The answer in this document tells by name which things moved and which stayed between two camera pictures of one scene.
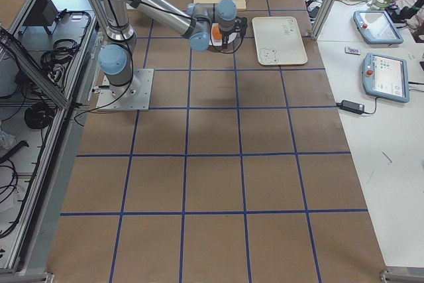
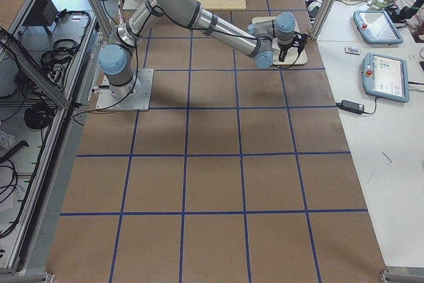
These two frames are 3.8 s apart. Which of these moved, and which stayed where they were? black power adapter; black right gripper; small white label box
Moved: black right gripper
Stayed: small white label box; black power adapter
